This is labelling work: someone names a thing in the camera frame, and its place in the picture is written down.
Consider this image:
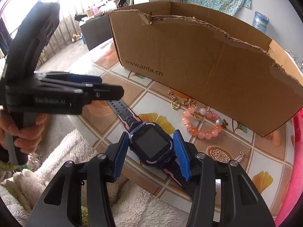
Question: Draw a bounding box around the gold clover charm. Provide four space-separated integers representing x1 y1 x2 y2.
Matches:
182 97 197 107

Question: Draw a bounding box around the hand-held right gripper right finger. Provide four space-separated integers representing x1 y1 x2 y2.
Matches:
173 130 276 227

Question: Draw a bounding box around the pink blanket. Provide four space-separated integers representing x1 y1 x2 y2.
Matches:
274 108 303 227

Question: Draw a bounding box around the white fleece blanket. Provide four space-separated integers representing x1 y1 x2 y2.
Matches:
0 113 197 227

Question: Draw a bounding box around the person's left hand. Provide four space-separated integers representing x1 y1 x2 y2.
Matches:
0 109 48 154

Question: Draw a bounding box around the purple smartwatch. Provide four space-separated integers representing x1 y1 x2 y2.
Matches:
106 99 197 199

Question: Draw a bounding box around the brown cardboard box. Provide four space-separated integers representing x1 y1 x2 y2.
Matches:
108 0 303 138

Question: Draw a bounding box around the metal window railing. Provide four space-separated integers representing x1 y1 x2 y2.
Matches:
33 0 119 69

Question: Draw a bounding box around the pink bead bracelet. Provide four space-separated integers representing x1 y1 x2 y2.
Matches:
182 107 223 140

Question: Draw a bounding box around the silver ladder charm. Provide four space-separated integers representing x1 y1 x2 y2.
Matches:
233 150 251 164

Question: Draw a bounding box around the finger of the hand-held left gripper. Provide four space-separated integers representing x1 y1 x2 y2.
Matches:
41 79 125 103
45 71 103 87

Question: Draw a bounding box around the black cabinet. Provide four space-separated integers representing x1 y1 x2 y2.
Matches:
74 14 113 51

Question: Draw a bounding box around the gold ring drop earring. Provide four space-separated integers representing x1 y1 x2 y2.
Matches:
166 89 181 111

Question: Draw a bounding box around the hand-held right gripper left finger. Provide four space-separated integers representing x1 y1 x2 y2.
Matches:
26 131 129 227

